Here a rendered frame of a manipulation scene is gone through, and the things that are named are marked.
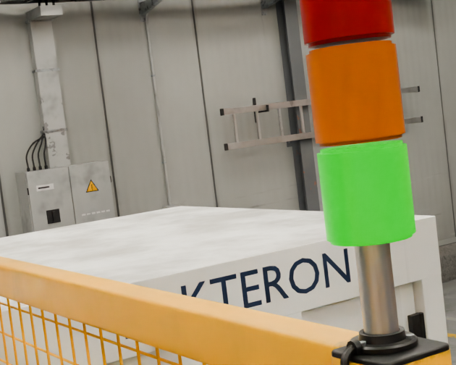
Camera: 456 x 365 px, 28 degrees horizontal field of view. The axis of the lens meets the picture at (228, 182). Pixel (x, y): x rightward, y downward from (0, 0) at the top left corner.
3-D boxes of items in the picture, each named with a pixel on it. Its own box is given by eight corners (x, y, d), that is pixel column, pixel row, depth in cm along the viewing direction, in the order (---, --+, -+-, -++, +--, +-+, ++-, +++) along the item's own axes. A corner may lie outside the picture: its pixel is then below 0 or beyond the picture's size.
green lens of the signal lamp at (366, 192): (309, 244, 52) (298, 152, 51) (375, 229, 54) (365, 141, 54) (366, 249, 48) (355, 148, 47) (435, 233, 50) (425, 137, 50)
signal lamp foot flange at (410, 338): (334, 347, 52) (333, 333, 52) (386, 332, 54) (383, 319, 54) (380, 358, 49) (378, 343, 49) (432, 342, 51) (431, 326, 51)
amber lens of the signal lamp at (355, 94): (297, 148, 51) (286, 54, 51) (365, 138, 54) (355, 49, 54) (355, 145, 47) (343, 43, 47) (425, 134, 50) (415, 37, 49)
